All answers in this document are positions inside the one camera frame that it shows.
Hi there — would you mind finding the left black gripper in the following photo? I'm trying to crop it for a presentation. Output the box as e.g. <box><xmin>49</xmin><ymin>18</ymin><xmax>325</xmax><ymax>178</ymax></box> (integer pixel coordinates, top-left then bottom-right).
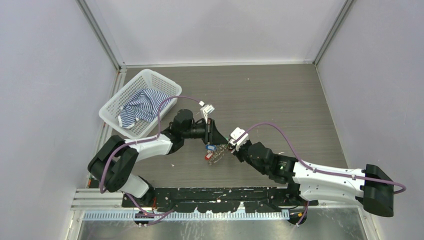
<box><xmin>182</xmin><ymin>118</ymin><xmax>228</xmax><ymax>146</ymax></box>

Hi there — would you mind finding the blue key tag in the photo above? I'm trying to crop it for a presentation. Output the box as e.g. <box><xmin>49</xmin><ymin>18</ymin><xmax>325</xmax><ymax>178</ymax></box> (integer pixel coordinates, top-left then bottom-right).
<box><xmin>205</xmin><ymin>144</ymin><xmax>217</xmax><ymax>152</ymax></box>

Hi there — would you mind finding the large metal keyring disc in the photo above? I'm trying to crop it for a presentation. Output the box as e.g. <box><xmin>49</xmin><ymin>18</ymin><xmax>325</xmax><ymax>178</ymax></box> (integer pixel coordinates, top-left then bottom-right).
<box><xmin>208</xmin><ymin>144</ymin><xmax>229</xmax><ymax>165</ymax></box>

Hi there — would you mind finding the red key tag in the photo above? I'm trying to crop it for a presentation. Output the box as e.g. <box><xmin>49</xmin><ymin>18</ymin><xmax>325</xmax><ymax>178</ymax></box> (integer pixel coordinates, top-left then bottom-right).
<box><xmin>204</xmin><ymin>152</ymin><xmax>214</xmax><ymax>161</ymax></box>

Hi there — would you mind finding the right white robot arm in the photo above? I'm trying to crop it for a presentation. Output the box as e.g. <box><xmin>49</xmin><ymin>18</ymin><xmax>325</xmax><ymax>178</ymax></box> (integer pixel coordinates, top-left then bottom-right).
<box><xmin>229</xmin><ymin>140</ymin><xmax>394</xmax><ymax>218</ymax></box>

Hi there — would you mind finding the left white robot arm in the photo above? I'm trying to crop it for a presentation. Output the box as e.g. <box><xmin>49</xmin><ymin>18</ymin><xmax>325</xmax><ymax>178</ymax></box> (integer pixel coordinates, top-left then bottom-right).
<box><xmin>87</xmin><ymin>109</ymin><xmax>228</xmax><ymax>207</ymax></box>

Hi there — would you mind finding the blue white striped cloth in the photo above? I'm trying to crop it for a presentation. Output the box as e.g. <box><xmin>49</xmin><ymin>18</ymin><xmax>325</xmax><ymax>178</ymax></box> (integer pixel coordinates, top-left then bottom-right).
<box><xmin>117</xmin><ymin>88</ymin><xmax>171</xmax><ymax>129</ymax></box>

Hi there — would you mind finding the white plastic mesh basket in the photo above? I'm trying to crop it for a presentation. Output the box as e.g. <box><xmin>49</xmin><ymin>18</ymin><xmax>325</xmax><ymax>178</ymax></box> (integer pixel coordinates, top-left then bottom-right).
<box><xmin>98</xmin><ymin>69</ymin><xmax>182</xmax><ymax>139</ymax></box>

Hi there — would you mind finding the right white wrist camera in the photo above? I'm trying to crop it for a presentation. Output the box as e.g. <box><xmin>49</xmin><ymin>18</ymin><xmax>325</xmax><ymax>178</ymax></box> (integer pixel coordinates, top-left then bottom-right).
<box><xmin>228</xmin><ymin>127</ymin><xmax>249</xmax><ymax>153</ymax></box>

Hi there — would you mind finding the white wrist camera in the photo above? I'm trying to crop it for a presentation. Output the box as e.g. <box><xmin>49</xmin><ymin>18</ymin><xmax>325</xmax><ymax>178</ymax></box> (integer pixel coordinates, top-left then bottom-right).
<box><xmin>228</xmin><ymin>127</ymin><xmax>249</xmax><ymax>153</ymax></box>
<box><xmin>198</xmin><ymin>100</ymin><xmax>215</xmax><ymax>122</ymax></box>

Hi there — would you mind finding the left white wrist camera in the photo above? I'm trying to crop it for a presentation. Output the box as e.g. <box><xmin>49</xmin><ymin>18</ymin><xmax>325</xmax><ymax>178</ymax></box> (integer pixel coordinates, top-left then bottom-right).
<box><xmin>198</xmin><ymin>100</ymin><xmax>215</xmax><ymax>122</ymax></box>

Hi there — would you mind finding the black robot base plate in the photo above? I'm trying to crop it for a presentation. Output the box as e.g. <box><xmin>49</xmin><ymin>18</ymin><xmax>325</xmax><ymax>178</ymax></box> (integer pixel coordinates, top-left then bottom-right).
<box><xmin>135</xmin><ymin>187</ymin><xmax>306</xmax><ymax>213</ymax></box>

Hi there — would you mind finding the white slotted cable duct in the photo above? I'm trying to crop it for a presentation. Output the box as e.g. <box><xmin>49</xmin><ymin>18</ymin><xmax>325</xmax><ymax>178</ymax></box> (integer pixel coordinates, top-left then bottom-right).
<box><xmin>81</xmin><ymin>209</ymin><xmax>290</xmax><ymax>221</ymax></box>

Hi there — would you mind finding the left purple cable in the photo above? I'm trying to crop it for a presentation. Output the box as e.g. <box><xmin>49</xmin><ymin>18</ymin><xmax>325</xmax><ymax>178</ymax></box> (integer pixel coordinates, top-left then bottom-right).
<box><xmin>98</xmin><ymin>95</ymin><xmax>206</xmax><ymax>218</ymax></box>

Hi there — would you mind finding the purple cable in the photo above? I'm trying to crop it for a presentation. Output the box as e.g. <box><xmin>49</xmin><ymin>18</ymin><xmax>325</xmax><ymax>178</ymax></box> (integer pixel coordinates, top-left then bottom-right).
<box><xmin>243</xmin><ymin>122</ymin><xmax>407</xmax><ymax>196</ymax></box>
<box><xmin>98</xmin><ymin>95</ymin><xmax>206</xmax><ymax>218</ymax></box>

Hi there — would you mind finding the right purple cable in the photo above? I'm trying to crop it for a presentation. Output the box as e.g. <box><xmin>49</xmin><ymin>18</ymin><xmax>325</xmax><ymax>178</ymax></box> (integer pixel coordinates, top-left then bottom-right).
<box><xmin>243</xmin><ymin>122</ymin><xmax>407</xmax><ymax>196</ymax></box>

